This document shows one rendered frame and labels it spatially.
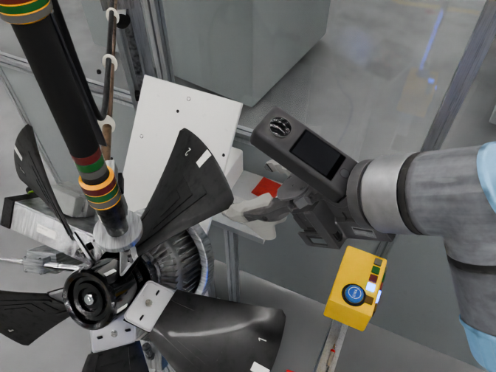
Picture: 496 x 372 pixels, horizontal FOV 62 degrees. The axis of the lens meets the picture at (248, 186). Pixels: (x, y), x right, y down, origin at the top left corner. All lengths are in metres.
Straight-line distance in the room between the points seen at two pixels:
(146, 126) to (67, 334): 1.41
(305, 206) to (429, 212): 0.14
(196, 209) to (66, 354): 1.59
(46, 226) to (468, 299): 0.94
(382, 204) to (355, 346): 1.77
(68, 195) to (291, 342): 1.33
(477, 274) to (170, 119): 0.80
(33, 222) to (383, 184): 0.92
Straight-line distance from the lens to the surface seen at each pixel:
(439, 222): 0.37
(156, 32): 1.35
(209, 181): 0.72
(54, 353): 2.24
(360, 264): 1.05
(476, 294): 0.39
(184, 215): 0.73
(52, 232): 1.11
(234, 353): 0.82
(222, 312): 0.84
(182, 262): 0.94
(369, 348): 2.14
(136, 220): 0.64
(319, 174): 0.42
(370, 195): 0.39
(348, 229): 0.47
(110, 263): 0.87
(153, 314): 0.85
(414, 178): 0.37
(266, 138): 0.43
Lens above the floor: 1.95
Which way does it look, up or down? 50 degrees down
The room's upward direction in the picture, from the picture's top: straight up
